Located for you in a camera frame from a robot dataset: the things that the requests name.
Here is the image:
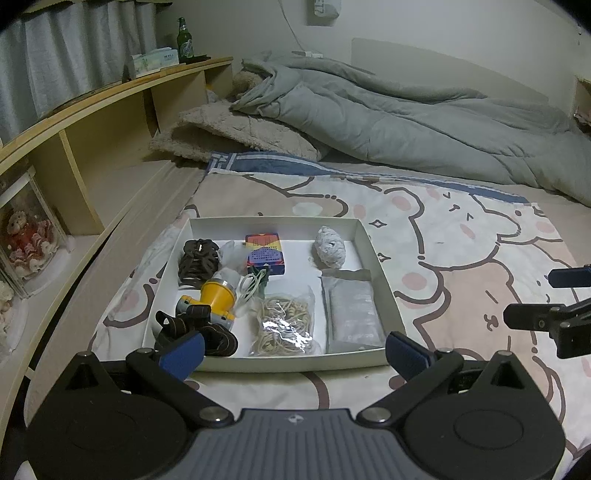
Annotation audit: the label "grey curtain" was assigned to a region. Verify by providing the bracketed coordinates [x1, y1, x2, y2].
[0, 0, 160, 144]

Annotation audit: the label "grey duvet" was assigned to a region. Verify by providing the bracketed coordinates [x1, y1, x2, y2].
[231, 55, 591, 206]

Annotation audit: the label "wooden side shelf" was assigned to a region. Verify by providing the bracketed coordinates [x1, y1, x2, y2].
[573, 76, 591, 123]

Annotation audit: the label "yellow headlamp with black strap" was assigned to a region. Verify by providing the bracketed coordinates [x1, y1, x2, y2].
[154, 277, 240, 358]

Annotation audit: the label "beige fleece blanket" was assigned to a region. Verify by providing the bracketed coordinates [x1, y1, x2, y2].
[148, 69, 324, 163]

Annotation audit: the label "white cardboard box tray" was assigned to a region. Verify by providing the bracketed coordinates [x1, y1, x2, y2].
[142, 216, 407, 374]

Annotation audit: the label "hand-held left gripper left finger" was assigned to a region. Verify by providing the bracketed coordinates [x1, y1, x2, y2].
[58, 330, 234, 430]

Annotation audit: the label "colourful small card box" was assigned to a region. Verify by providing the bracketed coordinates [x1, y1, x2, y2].
[245, 233, 287, 276]

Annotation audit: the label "white charger cable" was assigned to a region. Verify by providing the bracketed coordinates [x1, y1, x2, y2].
[277, 0, 324, 58]

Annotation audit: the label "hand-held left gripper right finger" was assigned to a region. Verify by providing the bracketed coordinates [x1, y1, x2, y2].
[353, 330, 533, 430]

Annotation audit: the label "cartoon print blanket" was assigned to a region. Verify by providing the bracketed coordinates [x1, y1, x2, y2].
[14, 157, 591, 480]

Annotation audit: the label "clear bag of rubber bands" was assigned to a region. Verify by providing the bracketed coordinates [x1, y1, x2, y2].
[248, 286, 324, 357]

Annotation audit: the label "white doll display box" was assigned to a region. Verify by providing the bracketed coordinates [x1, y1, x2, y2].
[0, 277, 24, 356]

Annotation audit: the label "red doll display box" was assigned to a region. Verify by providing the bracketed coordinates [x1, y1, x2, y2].
[0, 166, 70, 298]

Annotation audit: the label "green clips with white cord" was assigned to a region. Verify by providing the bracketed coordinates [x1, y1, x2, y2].
[235, 265, 273, 315]

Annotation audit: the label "clear bag white items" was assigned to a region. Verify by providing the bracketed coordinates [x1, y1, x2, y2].
[321, 268, 386, 354]

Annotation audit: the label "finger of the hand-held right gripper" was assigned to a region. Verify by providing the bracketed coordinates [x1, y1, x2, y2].
[503, 300, 591, 358]
[549, 265, 591, 289]

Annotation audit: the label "white wall adapter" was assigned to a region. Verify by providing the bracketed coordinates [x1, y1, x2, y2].
[308, 0, 342, 18]

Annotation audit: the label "wooden bedside shelf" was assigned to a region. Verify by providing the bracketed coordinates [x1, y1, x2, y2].
[0, 56, 234, 393]

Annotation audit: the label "brown hair claw clip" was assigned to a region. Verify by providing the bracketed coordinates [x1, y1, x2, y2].
[178, 239, 222, 289]

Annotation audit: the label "white headboard panel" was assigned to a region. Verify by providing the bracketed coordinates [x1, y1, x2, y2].
[352, 37, 550, 104]

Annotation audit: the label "green glass bottle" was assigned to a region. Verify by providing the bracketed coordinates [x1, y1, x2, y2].
[177, 17, 195, 63]

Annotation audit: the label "tissue box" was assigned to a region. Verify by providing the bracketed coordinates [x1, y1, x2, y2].
[130, 46, 178, 77]

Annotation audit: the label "printed cartoon blanket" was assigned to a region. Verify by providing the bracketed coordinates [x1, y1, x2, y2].
[88, 152, 587, 462]

